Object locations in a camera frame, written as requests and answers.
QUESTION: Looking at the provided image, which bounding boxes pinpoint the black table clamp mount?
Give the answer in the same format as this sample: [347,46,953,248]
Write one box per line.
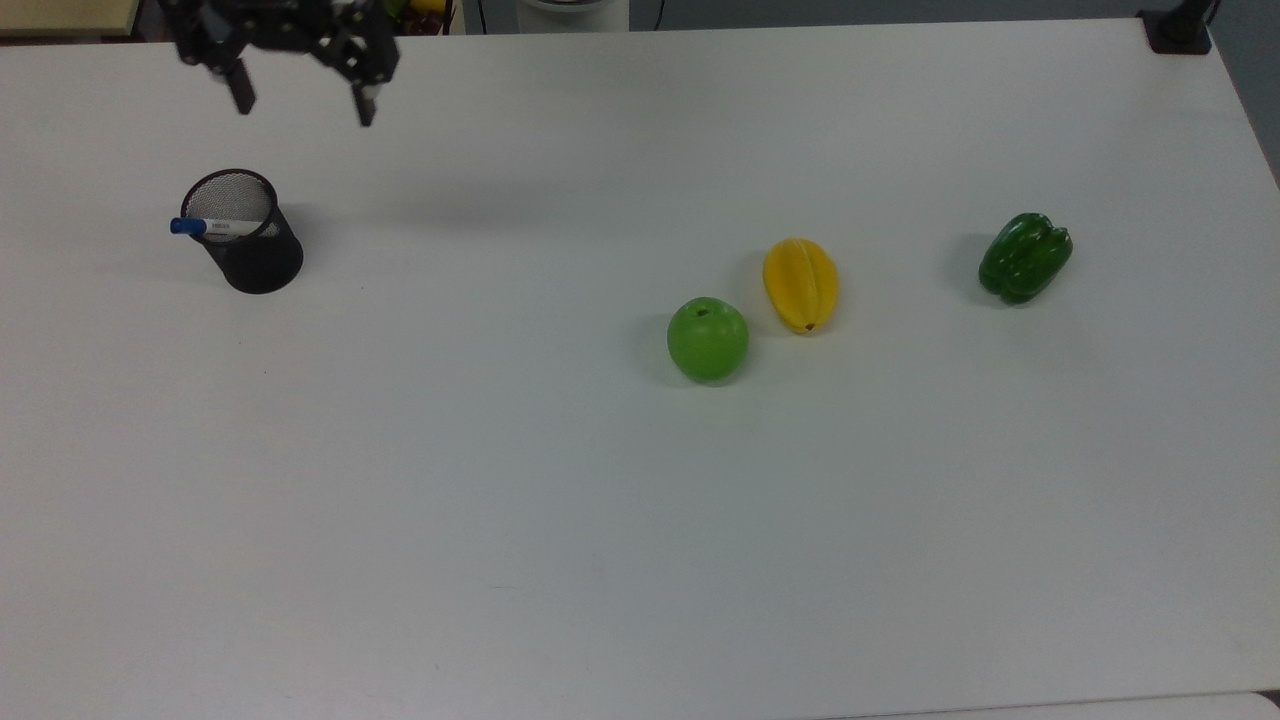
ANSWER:
[1137,0,1218,55]

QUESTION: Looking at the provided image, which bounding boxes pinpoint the light wooden side table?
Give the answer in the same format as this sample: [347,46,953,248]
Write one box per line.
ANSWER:
[0,0,142,40]

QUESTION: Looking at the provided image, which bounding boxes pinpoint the box of assorted toy fruit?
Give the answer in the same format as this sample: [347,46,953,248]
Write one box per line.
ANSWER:
[385,0,458,37]

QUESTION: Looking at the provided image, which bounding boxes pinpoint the blue capped white marker pen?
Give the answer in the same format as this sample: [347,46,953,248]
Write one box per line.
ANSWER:
[169,216,263,241]

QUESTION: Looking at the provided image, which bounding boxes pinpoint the black mesh pen holder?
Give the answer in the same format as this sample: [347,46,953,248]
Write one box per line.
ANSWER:
[180,168,305,295]

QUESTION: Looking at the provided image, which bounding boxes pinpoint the green apple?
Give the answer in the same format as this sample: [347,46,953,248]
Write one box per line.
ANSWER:
[667,296,750,384]

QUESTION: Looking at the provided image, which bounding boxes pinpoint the green bell pepper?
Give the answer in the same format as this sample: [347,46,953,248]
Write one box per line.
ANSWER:
[978,212,1074,305]

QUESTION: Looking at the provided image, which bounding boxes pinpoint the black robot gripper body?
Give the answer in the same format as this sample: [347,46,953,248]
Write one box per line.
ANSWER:
[158,0,402,89]

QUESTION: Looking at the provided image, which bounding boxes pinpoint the yellow starfruit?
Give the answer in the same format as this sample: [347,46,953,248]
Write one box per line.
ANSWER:
[762,237,840,335]

